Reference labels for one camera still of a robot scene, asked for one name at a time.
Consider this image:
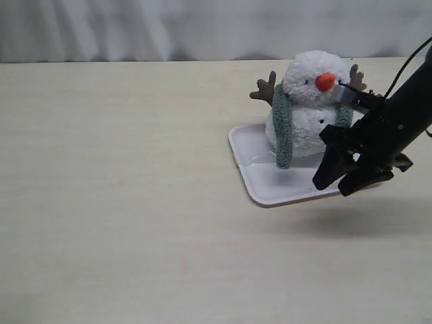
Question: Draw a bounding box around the white plastic tray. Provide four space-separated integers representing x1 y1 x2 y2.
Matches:
228 123 339 207

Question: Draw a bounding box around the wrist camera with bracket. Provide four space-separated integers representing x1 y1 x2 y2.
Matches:
331 83 385 115

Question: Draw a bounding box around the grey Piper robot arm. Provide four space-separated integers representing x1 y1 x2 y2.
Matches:
313 53 431 196

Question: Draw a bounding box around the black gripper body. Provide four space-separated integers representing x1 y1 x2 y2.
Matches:
320 107 425 169

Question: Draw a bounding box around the white plush snowman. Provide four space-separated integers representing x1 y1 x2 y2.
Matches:
248 49 369 157

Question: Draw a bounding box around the white backdrop curtain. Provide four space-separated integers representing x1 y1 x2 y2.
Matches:
1 1 431 63

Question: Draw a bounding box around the green knitted scarf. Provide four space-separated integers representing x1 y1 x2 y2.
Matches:
265 83 353 169

